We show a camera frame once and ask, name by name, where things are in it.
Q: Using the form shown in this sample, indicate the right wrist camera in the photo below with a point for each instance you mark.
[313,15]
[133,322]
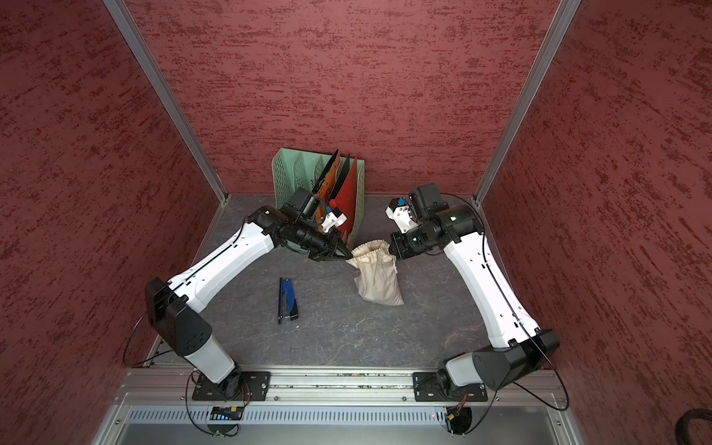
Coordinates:
[420,206]

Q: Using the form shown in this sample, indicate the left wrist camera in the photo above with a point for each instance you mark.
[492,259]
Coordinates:
[306,207]

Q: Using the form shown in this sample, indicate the green perforated file organizer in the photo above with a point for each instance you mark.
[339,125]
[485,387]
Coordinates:
[293,169]

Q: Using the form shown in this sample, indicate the beige cloth soil bag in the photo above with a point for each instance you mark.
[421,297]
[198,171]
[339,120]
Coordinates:
[378,280]

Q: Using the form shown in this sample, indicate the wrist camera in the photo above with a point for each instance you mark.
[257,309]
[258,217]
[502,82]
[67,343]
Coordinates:
[420,206]
[306,207]

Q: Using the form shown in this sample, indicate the red folder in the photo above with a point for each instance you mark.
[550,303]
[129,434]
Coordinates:
[345,200]

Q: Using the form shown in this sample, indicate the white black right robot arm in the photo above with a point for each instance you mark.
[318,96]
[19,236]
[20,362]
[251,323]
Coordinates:
[517,345]

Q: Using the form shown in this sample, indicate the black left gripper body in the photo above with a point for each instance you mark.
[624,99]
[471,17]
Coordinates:
[321,245]

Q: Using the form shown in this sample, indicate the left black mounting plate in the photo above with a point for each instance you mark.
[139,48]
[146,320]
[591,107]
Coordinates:
[246,387]

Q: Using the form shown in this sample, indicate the aluminium corner post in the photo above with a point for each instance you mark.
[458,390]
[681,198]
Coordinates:
[552,41]
[122,17]

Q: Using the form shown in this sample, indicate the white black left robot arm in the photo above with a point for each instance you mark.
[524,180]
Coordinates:
[173,307]

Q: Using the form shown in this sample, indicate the orange folder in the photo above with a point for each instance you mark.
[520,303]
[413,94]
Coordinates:
[320,214]

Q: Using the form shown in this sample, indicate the black mounting plate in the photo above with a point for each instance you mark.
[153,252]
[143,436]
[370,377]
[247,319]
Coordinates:
[246,387]
[428,388]

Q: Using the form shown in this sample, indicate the right aluminium corner post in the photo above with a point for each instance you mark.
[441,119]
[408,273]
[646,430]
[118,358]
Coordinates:
[552,41]

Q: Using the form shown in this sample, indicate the blue black stapler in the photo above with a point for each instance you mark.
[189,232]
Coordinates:
[287,304]

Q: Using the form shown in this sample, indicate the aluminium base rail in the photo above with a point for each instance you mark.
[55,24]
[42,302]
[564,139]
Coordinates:
[324,386]

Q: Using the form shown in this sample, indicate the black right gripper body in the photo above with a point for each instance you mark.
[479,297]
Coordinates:
[413,240]

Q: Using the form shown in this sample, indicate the left aluminium corner post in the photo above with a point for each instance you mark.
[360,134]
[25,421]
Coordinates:
[122,17]

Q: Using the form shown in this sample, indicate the black folder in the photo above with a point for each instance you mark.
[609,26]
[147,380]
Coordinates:
[327,176]

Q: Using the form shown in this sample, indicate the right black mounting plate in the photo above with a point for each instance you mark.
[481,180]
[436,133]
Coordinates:
[428,388]

